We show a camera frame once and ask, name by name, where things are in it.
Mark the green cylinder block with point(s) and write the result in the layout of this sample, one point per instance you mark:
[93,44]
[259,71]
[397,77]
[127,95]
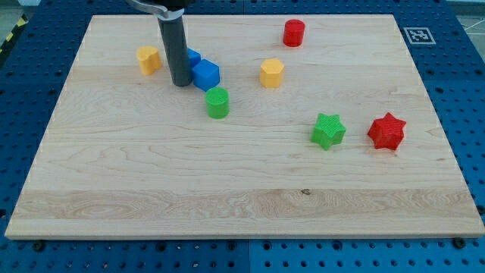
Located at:
[217,102]

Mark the light wooden board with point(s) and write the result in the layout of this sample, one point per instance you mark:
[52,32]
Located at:
[132,157]

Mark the yellow hexagon block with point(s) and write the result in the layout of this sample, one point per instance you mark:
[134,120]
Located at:
[271,73]

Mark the blue cube block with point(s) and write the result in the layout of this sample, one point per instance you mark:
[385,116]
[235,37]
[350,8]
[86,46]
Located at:
[206,75]

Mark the green star block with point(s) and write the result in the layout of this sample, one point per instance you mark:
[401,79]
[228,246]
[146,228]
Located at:
[328,131]

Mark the blue block behind pusher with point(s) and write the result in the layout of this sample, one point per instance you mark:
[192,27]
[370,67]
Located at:
[194,57]

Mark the red cylinder block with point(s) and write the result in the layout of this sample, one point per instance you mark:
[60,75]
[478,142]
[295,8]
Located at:
[293,33]

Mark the yellow heart block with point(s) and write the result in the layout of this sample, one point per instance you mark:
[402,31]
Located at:
[149,59]

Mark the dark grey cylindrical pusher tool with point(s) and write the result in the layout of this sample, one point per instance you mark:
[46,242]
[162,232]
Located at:
[176,51]

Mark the red star block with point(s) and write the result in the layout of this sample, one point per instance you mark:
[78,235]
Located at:
[387,132]

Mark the metal clamp on pusher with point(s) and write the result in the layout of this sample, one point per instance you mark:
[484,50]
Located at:
[160,11]

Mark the white fiducial marker tag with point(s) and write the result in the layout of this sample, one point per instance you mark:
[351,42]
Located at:
[419,36]

